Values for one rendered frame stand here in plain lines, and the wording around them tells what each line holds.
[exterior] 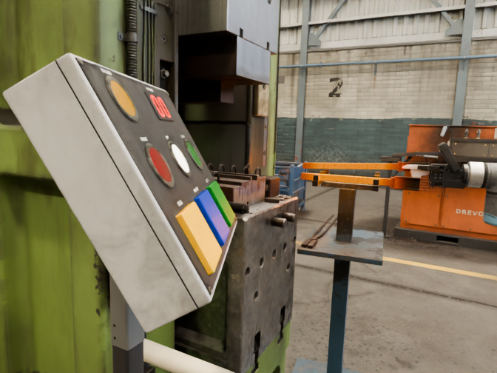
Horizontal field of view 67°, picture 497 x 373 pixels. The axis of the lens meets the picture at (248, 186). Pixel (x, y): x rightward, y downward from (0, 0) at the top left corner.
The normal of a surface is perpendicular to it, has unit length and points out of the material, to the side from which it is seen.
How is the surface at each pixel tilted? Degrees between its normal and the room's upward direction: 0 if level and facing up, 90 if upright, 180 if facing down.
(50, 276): 90
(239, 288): 90
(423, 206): 90
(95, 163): 90
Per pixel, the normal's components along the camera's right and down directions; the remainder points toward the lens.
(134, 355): 0.88, 0.10
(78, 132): -0.05, 0.15
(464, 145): -0.47, 0.11
